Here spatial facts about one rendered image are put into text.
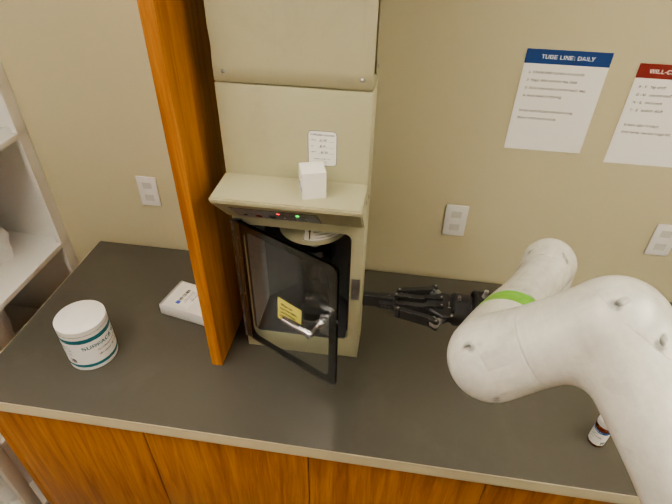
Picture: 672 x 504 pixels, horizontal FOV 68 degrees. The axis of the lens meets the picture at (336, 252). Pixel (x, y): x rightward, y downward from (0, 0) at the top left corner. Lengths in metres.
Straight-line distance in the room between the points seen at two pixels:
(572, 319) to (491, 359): 0.11
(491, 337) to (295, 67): 0.62
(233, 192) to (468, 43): 0.73
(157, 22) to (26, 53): 0.90
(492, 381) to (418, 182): 0.98
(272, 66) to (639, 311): 0.74
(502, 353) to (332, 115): 0.59
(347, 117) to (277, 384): 0.74
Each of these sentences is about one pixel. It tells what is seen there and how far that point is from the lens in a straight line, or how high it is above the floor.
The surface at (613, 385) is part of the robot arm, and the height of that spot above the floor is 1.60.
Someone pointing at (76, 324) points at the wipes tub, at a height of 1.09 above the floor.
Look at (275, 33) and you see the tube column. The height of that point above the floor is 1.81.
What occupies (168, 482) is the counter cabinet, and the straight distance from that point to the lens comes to 1.71.
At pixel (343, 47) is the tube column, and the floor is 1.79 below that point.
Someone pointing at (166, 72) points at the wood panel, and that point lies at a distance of 1.01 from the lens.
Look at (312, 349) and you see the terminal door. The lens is 1.28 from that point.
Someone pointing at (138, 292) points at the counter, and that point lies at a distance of 1.76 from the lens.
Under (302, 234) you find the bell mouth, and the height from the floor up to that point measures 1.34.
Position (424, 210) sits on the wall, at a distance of 1.63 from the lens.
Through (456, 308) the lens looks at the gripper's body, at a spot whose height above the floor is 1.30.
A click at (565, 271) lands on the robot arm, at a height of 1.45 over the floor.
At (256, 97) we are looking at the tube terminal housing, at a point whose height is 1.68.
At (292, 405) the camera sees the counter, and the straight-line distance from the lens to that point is 1.36.
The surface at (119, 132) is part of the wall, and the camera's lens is 1.78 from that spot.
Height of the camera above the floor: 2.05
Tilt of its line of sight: 38 degrees down
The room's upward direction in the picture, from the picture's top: 1 degrees clockwise
